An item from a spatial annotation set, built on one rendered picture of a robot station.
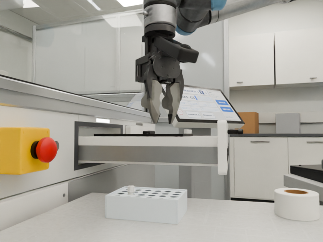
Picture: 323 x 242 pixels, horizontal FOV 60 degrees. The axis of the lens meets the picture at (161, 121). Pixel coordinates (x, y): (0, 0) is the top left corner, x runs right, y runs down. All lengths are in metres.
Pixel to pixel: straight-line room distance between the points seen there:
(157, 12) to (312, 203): 0.47
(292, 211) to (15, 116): 0.48
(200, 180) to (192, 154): 1.09
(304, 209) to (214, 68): 1.99
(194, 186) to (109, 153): 1.05
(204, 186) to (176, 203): 1.25
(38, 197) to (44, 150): 0.14
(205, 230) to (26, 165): 0.29
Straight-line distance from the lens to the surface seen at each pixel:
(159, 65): 0.61
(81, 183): 0.71
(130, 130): 0.95
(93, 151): 0.67
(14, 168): 0.47
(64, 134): 0.64
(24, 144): 0.47
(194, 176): 1.64
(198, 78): 2.43
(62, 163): 0.63
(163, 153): 0.61
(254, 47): 4.13
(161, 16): 0.64
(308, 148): 3.66
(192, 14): 0.74
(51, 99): 0.61
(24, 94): 0.55
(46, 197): 0.60
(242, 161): 3.64
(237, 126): 1.75
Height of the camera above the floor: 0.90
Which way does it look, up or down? 3 degrees up
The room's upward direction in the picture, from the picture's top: straight up
